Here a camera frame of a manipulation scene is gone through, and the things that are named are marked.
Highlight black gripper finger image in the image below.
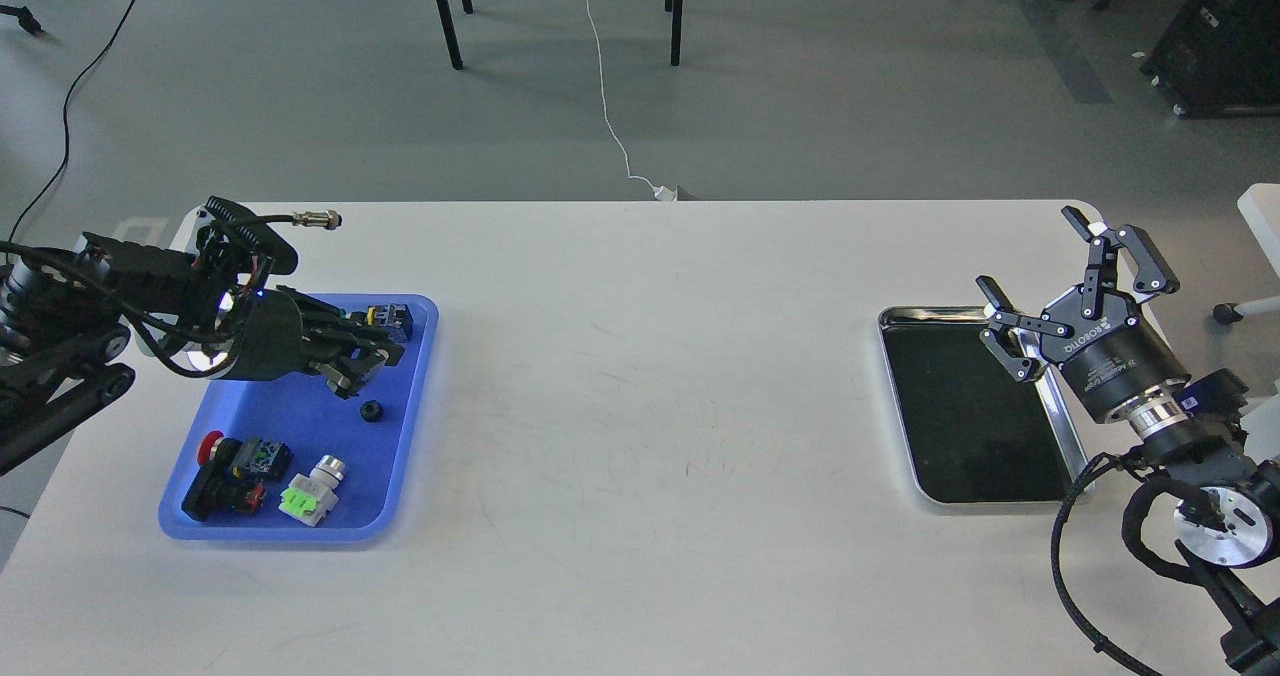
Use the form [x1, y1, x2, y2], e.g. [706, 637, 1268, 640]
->
[276, 287, 390, 342]
[1060, 205, 1181, 321]
[975, 275, 1075, 383]
[303, 342, 404, 401]

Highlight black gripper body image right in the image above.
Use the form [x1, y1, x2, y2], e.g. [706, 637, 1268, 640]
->
[1039, 288, 1190, 424]

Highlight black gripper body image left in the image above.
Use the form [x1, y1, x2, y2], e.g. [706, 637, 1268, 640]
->
[212, 288, 308, 382]

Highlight blue plastic tray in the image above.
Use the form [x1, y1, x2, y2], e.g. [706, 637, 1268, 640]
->
[157, 293, 439, 544]

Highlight silver metal tray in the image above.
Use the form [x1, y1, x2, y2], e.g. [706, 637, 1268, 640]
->
[878, 306, 1085, 510]

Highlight red emergency stop button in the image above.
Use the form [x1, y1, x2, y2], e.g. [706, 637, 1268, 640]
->
[180, 430, 294, 522]

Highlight green white push button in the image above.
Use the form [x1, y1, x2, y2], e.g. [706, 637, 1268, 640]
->
[278, 455, 347, 527]

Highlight black equipment case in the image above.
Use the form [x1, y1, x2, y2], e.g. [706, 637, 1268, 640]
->
[1140, 0, 1279, 117]

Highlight green push button switch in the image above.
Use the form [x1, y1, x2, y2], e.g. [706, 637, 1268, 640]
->
[365, 303, 413, 344]

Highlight black cable on floor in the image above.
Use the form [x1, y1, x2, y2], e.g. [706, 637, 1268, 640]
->
[0, 0, 233, 257]

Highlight white cable on floor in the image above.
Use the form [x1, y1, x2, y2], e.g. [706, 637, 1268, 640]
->
[576, 0, 677, 201]

